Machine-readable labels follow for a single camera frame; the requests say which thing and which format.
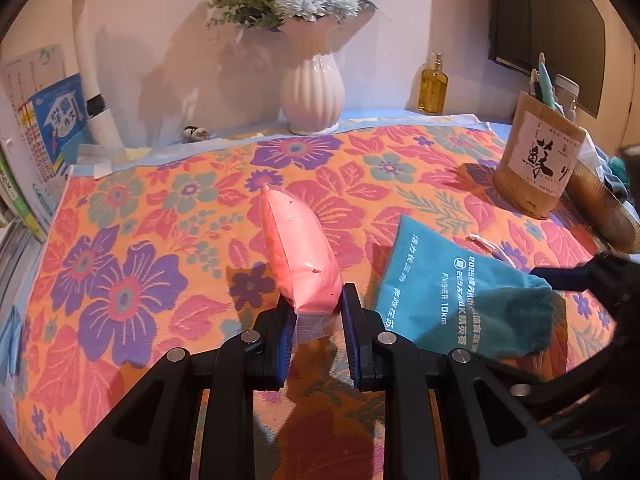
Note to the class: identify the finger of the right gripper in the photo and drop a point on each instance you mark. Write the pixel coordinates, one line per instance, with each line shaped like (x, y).
(577, 279)

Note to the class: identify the pink soft packet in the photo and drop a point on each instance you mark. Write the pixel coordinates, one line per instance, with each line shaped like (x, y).
(302, 261)

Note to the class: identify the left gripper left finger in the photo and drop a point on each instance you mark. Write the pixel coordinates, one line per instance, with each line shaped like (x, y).
(191, 415)

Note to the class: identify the round woven bamboo tray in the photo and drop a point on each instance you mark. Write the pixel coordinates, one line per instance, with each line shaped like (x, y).
(602, 210)

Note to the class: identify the floral orange table cloth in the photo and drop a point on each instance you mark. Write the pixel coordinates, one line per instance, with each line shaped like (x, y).
(157, 257)

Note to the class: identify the grey tall tumbler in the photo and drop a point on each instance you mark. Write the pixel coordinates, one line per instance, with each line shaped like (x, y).
(566, 95)

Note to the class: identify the amber glass bottle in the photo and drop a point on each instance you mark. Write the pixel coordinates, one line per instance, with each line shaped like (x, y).
(433, 87)

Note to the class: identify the teal drawstring pouch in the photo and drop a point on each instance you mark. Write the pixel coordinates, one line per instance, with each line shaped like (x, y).
(442, 296)

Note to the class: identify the black wall television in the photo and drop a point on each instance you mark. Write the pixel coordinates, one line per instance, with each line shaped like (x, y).
(569, 33)

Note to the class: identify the bamboo pen holder cup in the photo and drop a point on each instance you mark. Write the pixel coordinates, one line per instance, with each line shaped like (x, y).
(539, 158)

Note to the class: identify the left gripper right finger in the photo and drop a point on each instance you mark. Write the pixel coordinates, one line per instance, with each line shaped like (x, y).
(445, 415)

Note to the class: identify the blue booklet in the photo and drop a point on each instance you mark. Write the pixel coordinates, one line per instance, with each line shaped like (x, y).
(62, 119)

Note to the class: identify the white ribbed flower vase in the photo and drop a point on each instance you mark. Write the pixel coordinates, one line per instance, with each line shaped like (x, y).
(312, 91)

